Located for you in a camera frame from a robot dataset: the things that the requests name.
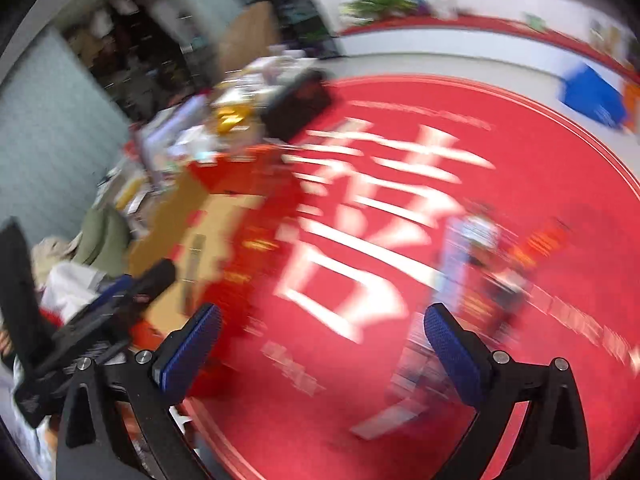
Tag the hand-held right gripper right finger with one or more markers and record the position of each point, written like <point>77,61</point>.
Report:
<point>452,355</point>

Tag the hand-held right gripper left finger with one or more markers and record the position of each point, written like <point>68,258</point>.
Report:
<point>192,355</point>

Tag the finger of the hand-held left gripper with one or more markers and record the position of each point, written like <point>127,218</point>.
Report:
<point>150,282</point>

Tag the brown and red cardboard box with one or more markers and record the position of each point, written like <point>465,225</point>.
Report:
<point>220,225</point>

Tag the light blue pen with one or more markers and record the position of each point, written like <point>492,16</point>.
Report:
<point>462,255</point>

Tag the white fringed cloth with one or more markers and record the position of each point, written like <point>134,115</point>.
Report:
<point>70,285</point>

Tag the beige cloth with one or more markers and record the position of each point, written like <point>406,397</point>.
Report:
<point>50,252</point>

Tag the grey-green curtain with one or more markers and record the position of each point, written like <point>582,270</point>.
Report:
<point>50,135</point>

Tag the gold lid glass jar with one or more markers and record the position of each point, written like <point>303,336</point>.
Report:
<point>230,120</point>

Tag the black radio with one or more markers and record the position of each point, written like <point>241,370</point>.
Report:
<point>297,105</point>

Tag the beige shell chair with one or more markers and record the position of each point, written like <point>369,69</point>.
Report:
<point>247,35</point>

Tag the blue plastic bag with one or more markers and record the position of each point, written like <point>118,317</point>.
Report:
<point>595,95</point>

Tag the green potted plant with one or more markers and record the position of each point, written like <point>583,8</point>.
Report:
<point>380,4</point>

